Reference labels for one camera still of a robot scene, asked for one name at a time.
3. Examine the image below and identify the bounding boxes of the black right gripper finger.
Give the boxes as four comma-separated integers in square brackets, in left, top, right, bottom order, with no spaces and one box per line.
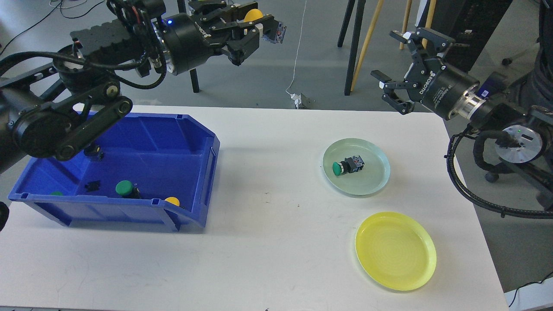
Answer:
[371,70,416,115]
[390,27,456,54]

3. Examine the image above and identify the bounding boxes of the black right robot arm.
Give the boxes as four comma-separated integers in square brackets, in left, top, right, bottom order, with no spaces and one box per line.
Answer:
[371,27,552,220]

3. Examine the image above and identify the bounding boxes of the small black part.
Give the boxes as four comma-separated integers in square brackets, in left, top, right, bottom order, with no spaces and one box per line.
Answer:
[84,180,101,192]

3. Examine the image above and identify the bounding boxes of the green push button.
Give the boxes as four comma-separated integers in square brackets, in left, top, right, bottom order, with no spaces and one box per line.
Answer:
[115,180,142,199]
[332,155,365,176]

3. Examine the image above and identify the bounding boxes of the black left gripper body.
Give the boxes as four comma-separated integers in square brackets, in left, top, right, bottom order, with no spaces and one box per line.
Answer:
[162,13,231,75]

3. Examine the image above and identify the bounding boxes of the black computer case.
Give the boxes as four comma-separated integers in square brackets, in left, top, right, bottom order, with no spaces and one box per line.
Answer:
[430,0,512,72]

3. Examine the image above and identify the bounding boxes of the black tripod left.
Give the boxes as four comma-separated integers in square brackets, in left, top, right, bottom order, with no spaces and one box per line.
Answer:
[168,0,213,93]

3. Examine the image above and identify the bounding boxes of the black tripod right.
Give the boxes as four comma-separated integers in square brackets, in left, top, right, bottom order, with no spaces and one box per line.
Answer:
[337,0,366,96]

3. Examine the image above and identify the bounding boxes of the wooden easel legs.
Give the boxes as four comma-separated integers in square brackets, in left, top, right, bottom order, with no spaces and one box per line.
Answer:
[351,0,437,92]

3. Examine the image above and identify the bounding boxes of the light green plate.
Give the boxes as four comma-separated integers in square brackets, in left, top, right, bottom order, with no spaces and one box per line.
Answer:
[322,138,391,197]

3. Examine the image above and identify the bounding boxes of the blue plastic storage bin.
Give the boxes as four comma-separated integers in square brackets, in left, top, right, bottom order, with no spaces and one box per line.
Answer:
[8,114,220,232]

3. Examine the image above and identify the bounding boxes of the black floor cable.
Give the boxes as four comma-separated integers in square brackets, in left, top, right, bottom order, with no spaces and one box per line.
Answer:
[509,276,553,309]

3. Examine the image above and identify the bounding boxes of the black tripod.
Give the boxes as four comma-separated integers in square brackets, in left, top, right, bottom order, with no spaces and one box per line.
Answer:
[168,0,213,93]
[337,0,366,96]

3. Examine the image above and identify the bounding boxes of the black office chair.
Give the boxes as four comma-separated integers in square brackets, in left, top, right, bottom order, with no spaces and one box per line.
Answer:
[473,0,552,188]

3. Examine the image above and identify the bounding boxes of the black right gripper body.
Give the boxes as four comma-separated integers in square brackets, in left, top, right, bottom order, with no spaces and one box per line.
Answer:
[401,39,481,121]

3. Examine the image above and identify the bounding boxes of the yellow push button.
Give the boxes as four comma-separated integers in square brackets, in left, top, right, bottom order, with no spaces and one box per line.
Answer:
[83,144,104,162]
[243,9,286,44]

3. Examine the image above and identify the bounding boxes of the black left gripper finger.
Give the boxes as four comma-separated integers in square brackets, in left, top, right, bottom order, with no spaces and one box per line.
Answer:
[212,21,261,66]
[188,0,260,25]

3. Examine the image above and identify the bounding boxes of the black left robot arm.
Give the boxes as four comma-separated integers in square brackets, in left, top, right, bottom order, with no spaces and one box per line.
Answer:
[1,0,286,172]

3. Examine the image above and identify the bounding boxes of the white plug adapter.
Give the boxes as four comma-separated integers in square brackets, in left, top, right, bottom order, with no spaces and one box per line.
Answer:
[290,93,312,109]

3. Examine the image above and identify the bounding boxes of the yellow push button front edge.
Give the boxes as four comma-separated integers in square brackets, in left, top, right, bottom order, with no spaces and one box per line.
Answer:
[164,197,185,209]

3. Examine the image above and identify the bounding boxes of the white power cable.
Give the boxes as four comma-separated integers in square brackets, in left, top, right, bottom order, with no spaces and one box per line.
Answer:
[286,0,308,96]

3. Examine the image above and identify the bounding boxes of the yellow plate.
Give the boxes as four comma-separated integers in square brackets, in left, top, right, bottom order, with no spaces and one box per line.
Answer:
[354,211,437,292]

